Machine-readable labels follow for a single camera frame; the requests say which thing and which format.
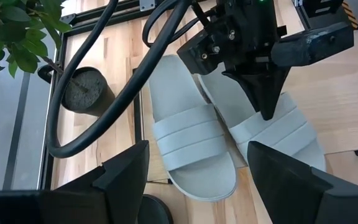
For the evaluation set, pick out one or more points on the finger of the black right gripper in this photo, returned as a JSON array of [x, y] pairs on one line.
[[250, 87], [273, 87]]

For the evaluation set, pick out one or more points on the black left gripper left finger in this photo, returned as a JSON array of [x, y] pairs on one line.
[[123, 186]]

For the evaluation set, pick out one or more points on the silver corner bracket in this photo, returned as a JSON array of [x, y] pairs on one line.
[[147, 4]]

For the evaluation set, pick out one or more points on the green potted plant black pot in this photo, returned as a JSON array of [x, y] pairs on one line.
[[85, 90]]

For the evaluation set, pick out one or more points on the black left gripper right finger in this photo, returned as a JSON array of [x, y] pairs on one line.
[[291, 193]]

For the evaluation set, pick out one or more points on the grey rubber slide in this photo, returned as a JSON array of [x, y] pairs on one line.
[[191, 140], [291, 130]]

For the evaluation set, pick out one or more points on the wooden shelf with black frame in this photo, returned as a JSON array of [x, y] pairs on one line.
[[337, 102]]

